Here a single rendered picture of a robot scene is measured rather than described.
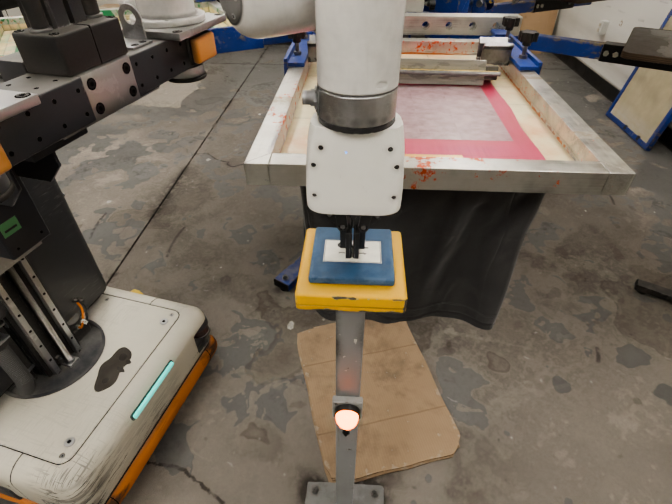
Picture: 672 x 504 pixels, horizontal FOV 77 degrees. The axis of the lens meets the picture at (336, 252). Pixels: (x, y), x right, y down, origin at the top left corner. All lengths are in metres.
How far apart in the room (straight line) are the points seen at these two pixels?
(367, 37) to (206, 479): 1.29
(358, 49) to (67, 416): 1.18
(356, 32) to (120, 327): 1.26
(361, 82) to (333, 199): 0.13
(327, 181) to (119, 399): 1.01
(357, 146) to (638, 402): 1.55
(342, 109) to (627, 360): 1.67
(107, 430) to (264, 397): 0.50
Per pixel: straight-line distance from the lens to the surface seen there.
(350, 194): 0.44
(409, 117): 0.93
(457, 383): 1.61
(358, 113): 0.39
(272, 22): 0.41
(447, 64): 1.12
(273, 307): 1.79
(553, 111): 0.95
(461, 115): 0.96
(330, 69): 0.39
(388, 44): 0.38
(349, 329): 0.60
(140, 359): 1.38
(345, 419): 0.72
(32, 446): 1.35
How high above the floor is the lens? 1.30
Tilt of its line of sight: 40 degrees down
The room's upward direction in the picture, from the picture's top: straight up
